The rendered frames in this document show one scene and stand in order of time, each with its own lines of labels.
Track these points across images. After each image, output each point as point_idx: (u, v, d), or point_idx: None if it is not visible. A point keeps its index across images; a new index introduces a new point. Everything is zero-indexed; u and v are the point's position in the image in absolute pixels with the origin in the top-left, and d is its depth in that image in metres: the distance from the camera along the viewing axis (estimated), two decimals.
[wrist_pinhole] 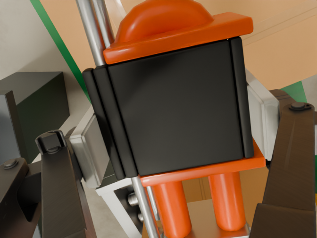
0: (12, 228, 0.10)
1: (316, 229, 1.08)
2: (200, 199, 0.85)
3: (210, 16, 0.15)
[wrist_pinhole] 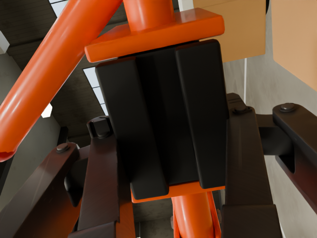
0: (57, 213, 0.11)
1: None
2: None
3: None
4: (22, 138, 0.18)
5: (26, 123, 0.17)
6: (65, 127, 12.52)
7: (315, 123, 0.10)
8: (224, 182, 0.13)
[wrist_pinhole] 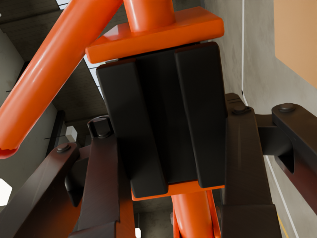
0: (57, 212, 0.11)
1: None
2: None
3: None
4: (24, 136, 0.18)
5: (29, 121, 0.17)
6: (62, 111, 12.28)
7: (314, 123, 0.10)
8: (222, 182, 0.14)
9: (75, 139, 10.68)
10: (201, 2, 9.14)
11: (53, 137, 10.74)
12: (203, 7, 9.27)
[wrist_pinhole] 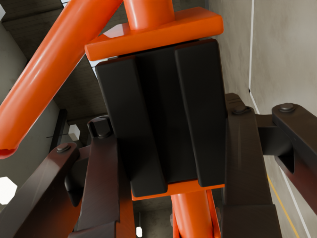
0: (57, 212, 0.11)
1: None
2: None
3: None
4: (23, 136, 0.18)
5: (28, 120, 0.17)
6: (64, 109, 12.25)
7: (314, 123, 0.10)
8: (222, 181, 0.14)
9: (78, 138, 10.66)
10: (205, 0, 9.13)
11: (55, 136, 10.72)
12: (207, 5, 9.26)
